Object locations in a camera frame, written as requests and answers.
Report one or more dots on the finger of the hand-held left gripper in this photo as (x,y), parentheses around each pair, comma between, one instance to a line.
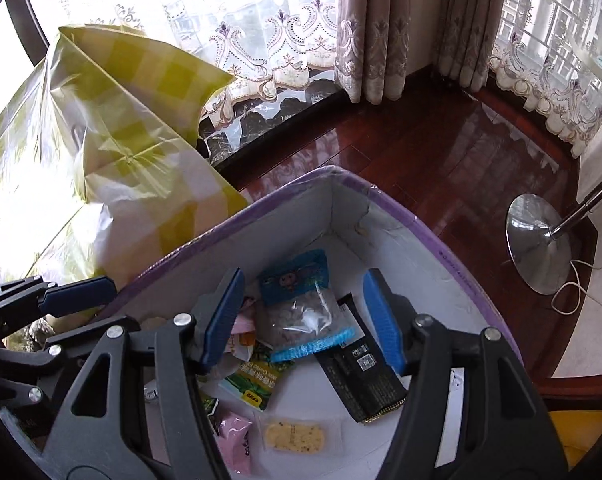
(26,360)
(81,293)

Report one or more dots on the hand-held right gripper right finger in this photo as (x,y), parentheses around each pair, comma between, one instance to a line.
(383,321)

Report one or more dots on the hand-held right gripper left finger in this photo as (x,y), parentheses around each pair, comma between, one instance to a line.
(221,321)

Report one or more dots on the purple cardboard box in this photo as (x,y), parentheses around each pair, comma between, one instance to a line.
(381,240)

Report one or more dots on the white orange snack packet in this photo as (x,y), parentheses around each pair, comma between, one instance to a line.
(243,340)

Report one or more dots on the black snack packet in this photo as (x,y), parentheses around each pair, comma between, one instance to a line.
(361,380)

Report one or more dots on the blue clear window snack packet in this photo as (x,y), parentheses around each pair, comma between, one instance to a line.
(301,310)

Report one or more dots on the dark green snack packet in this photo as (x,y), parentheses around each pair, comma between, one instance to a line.
(208,407)

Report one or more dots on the pink snack packet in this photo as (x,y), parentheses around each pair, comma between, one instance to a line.
(233,440)

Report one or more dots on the clear wrapped yellow cracker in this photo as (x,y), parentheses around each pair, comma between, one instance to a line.
(291,435)

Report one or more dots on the yellow checkered plastic bag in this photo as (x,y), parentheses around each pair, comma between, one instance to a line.
(106,135)

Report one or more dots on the chrome floor lamp stand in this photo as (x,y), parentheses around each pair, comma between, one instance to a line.
(536,245)

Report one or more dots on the dark marble window sill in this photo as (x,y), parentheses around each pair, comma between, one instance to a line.
(261,125)

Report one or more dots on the yellow package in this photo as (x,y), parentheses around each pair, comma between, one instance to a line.
(581,435)

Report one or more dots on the pink drape curtain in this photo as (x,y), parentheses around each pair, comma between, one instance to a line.
(371,25)
(468,20)

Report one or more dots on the white lace curtain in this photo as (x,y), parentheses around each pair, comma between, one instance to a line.
(531,60)
(231,20)

